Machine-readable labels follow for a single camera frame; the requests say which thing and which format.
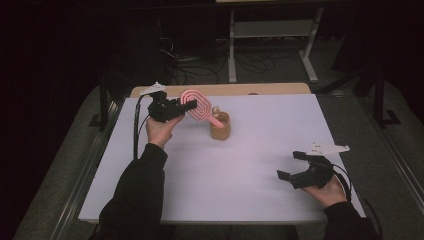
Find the white metal stand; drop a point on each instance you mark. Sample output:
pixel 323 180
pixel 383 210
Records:
pixel 273 28

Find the small brown wooden holder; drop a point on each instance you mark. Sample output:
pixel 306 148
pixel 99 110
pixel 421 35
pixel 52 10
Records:
pixel 220 131

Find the person's left hand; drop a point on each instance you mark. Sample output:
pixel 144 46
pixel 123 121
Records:
pixel 160 131

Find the pink hairbrush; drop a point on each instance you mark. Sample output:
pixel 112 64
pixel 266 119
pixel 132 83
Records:
pixel 198 106

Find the black floor stand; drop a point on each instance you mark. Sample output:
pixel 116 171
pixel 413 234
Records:
pixel 380 100

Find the person's right hand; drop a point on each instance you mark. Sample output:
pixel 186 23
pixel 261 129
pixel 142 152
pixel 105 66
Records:
pixel 328 195

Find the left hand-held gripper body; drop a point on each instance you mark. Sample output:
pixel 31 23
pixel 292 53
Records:
pixel 161 110

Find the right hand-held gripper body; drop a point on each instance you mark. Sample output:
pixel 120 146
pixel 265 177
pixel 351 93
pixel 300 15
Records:
pixel 315 173

